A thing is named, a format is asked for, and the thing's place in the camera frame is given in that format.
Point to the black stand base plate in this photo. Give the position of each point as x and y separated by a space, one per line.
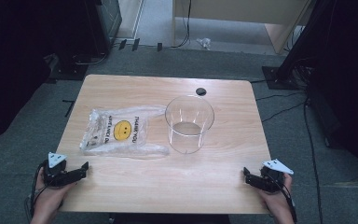
275 79

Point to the crumpled clear plastic scrap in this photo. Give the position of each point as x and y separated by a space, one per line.
204 43

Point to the black flat floor base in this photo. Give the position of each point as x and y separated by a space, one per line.
70 73

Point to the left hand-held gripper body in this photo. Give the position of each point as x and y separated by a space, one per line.
54 174

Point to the person's right hand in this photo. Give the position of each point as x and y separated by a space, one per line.
278 202

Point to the person's left hand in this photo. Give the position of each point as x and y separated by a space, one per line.
49 199

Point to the black slanted stand post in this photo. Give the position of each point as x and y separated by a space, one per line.
304 37

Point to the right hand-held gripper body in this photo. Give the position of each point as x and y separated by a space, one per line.
272 179

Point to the black cabinet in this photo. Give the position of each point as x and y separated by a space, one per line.
107 25

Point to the clear smiley-face plastic bag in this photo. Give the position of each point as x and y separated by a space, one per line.
122 130

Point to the black floor tape strip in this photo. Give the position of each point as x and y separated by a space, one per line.
122 44
135 44
159 47

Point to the person's dark clothing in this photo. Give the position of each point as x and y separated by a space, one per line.
171 219

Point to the black round table grommet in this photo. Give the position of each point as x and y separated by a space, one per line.
200 91

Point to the clear round plastic container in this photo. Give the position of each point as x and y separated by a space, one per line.
188 129

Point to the light wooden desk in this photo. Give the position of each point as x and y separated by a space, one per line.
245 12

